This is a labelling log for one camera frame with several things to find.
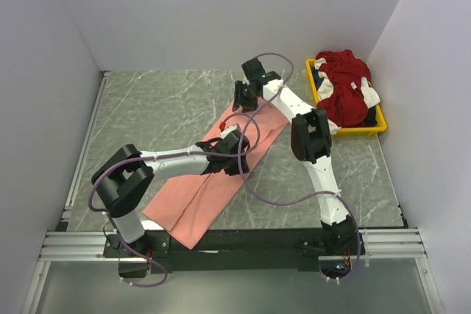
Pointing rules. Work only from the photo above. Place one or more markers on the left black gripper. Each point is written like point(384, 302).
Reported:
point(232, 143)

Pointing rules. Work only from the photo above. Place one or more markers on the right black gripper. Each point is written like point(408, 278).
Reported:
point(245, 97)

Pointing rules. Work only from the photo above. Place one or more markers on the pink t shirt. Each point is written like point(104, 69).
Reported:
point(186, 206)

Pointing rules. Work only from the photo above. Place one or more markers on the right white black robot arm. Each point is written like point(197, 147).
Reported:
point(310, 143)

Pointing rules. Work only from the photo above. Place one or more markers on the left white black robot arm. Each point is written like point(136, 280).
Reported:
point(123, 180)

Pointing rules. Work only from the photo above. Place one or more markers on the white t shirt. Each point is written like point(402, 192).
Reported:
point(325, 89)

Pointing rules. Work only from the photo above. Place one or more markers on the black base crossbar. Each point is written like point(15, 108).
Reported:
point(249, 249)

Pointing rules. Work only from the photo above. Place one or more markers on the dark red t shirt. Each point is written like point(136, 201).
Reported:
point(345, 106)

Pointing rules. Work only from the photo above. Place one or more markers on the black garment in bin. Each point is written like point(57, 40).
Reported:
point(371, 119)

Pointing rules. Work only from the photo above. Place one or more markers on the yellow plastic bin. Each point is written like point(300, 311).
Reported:
point(380, 127)

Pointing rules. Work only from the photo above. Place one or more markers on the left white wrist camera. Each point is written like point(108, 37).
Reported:
point(226, 129)

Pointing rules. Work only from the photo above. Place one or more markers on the aluminium frame rail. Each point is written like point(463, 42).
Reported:
point(73, 276)

